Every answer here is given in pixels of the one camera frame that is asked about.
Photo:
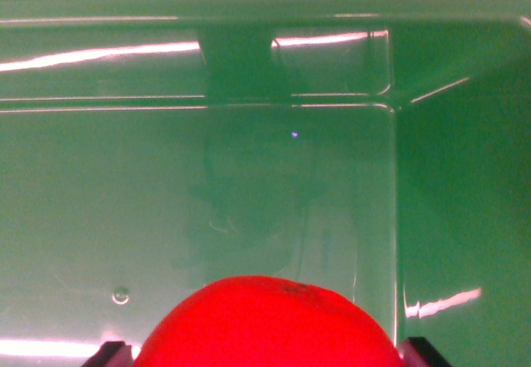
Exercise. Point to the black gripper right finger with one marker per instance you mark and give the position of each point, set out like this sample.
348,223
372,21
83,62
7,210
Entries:
422,352

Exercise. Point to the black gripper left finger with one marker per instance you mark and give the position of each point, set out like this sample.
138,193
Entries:
110,355

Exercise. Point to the orange tangerine fruit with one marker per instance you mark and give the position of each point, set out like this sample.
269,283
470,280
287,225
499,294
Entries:
267,325

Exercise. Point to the green plastic bin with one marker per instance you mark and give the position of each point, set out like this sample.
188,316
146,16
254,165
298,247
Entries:
103,197

